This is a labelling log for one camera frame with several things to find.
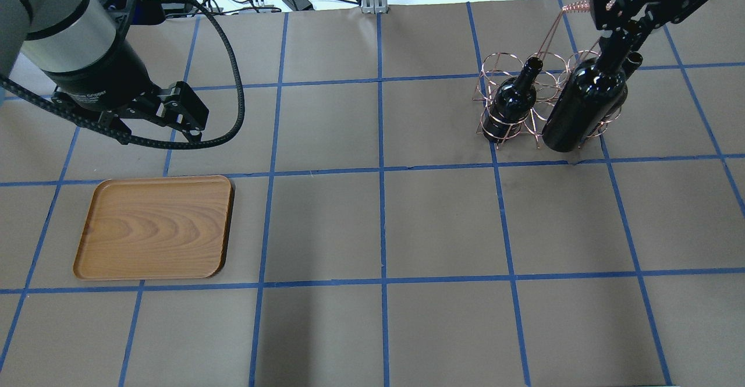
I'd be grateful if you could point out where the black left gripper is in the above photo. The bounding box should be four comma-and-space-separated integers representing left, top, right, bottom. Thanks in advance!
51, 80, 210, 143

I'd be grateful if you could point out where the dark wine bottle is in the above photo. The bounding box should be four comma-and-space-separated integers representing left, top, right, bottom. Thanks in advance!
542, 19, 640, 152
603, 51, 643, 123
481, 56, 544, 146

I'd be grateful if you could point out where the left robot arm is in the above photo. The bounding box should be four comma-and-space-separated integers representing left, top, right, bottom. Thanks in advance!
2, 0, 208, 150

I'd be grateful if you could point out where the wooden tray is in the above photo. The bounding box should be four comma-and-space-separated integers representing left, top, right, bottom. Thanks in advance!
73, 175, 234, 281

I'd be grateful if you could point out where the black power adapter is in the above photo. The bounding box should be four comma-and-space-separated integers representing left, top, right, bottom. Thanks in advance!
282, 0, 314, 11

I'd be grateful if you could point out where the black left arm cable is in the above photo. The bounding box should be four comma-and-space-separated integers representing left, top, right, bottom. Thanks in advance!
0, 0, 245, 148

